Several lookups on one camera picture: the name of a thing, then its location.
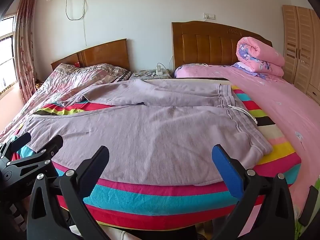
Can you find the white power strip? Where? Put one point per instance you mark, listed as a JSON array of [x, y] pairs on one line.
[[159, 71]]

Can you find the light wooden wardrobe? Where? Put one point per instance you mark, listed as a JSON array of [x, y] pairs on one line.
[[301, 49]]

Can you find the pink patterned quilt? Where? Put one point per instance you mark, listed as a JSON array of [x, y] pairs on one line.
[[65, 81]]

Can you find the rolled pink quilt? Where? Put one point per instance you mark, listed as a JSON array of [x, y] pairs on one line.
[[257, 57]]

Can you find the window with bars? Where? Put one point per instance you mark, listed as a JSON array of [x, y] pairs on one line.
[[7, 53]]

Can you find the dark wooden headboard right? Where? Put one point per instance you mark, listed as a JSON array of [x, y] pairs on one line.
[[205, 42]]

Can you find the pink floral bedsheet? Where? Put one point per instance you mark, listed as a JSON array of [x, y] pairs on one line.
[[290, 123]]

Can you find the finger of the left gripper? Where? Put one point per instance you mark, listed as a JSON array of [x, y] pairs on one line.
[[9, 148], [45, 153]]

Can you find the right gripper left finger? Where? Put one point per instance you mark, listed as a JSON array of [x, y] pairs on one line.
[[45, 218]]

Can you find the white wall switch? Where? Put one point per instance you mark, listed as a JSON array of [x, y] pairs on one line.
[[208, 16]]

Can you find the wooden headboard left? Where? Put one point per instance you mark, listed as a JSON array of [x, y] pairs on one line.
[[114, 53]]

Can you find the cluttered nightstand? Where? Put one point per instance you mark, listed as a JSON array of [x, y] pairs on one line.
[[150, 75]]

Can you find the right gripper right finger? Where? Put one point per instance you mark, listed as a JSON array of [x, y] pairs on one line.
[[275, 219]]

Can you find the red patterned curtain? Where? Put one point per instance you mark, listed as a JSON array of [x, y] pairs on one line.
[[24, 52]]

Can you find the rainbow striped blanket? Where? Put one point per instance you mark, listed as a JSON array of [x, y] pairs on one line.
[[148, 207]]

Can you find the lilac sweatpants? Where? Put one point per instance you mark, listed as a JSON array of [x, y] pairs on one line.
[[158, 132]]

